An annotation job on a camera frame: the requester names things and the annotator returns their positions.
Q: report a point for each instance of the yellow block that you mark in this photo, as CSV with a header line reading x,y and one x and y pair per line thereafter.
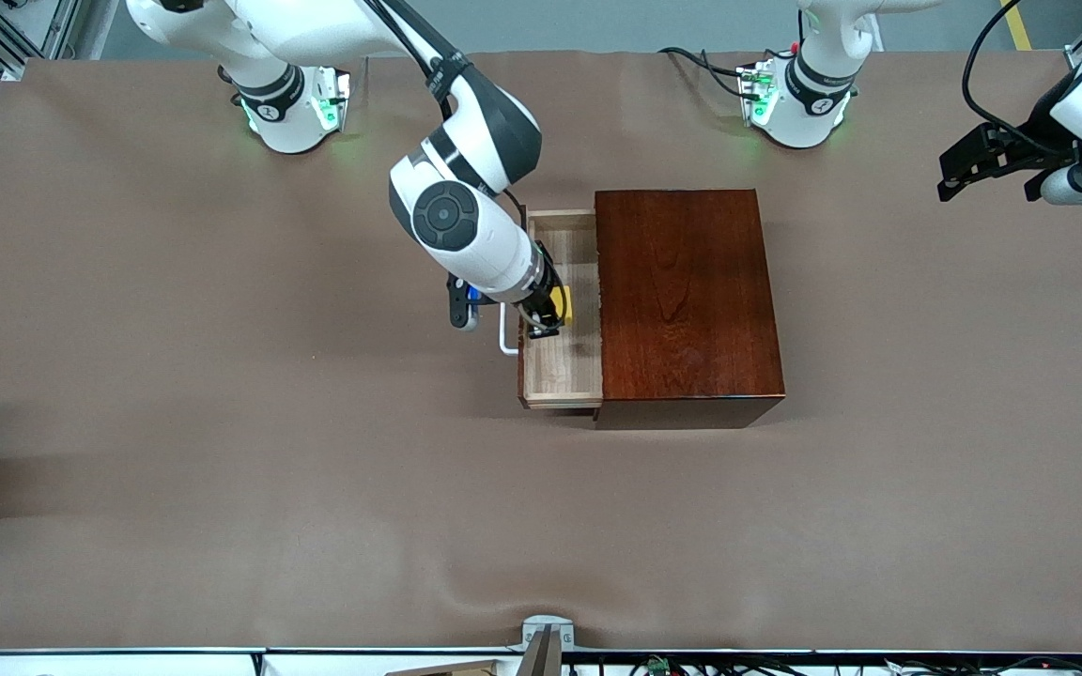
x,y
563,305

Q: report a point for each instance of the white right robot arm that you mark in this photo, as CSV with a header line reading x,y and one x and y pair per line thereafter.
x,y
494,246

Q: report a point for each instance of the green terminal connector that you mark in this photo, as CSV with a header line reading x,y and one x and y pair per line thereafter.
x,y
658,666

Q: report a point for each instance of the brown table cover cloth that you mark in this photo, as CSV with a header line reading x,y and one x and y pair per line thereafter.
x,y
316,526

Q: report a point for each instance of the dark brown wooden cabinet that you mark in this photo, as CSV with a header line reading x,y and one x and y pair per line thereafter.
x,y
701,329

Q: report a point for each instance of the light wood drawer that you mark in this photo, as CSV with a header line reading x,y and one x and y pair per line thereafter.
x,y
560,371

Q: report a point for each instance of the tan board piece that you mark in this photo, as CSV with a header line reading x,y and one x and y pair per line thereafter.
x,y
466,670

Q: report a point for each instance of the grey metal bracket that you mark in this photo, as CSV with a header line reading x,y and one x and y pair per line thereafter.
x,y
546,627

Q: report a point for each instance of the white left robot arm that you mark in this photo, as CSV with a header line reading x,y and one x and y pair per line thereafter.
x,y
813,103

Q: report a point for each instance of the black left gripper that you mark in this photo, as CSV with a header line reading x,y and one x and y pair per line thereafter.
x,y
1016,150

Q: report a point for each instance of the green lit base connector box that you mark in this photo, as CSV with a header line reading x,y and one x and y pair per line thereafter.
x,y
332,99
759,94

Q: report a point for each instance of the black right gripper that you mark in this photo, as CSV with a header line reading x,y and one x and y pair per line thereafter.
x,y
545,295

